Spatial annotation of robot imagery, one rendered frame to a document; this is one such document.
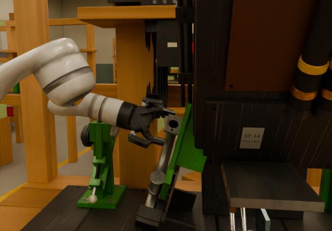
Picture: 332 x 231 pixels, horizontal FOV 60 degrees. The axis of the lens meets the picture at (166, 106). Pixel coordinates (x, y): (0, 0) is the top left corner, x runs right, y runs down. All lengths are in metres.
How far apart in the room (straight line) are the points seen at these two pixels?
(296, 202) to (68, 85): 0.44
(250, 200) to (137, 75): 0.66
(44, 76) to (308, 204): 0.50
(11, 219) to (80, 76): 0.67
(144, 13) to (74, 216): 0.66
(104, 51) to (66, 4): 2.50
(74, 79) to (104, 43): 11.50
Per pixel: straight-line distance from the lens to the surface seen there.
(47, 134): 1.25
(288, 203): 0.57
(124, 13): 0.96
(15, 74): 0.53
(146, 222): 0.78
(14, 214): 1.11
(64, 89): 0.51
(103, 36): 12.04
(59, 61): 0.51
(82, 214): 0.99
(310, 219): 1.02
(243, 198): 0.55
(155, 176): 0.73
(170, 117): 0.78
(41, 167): 1.28
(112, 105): 0.79
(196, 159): 0.72
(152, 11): 0.94
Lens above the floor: 1.37
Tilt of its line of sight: 9 degrees down
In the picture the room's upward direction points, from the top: straight up
